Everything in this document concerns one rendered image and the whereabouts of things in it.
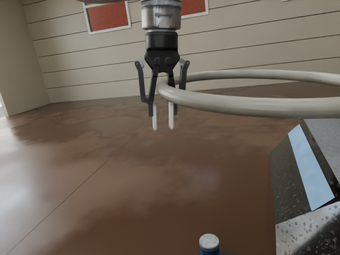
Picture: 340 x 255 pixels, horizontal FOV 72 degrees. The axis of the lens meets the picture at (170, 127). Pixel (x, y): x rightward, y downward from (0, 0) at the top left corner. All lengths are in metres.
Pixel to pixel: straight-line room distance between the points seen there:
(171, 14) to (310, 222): 0.45
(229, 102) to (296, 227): 0.22
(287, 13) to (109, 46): 4.72
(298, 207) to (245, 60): 6.13
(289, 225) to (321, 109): 0.19
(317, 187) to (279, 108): 0.15
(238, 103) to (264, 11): 6.20
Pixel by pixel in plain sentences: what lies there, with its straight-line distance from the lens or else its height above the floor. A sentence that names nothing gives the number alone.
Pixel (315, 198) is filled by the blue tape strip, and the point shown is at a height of 0.84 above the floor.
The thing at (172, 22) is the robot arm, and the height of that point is 1.14.
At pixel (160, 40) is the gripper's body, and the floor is 1.11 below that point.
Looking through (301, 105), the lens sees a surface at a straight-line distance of 0.39.
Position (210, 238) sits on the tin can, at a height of 0.14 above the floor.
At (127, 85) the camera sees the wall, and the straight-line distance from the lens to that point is 7.20.
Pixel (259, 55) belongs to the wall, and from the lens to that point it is 6.52.
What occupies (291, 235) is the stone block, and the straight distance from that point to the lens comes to 0.44.
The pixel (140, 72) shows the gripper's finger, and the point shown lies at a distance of 0.56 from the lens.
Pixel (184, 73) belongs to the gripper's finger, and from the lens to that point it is 0.58.
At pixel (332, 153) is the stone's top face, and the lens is 0.52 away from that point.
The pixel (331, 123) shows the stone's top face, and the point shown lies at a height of 0.87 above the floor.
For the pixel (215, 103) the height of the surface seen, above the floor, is 0.99.
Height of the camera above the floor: 1.08
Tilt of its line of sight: 18 degrees down
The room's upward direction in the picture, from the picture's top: 8 degrees counter-clockwise
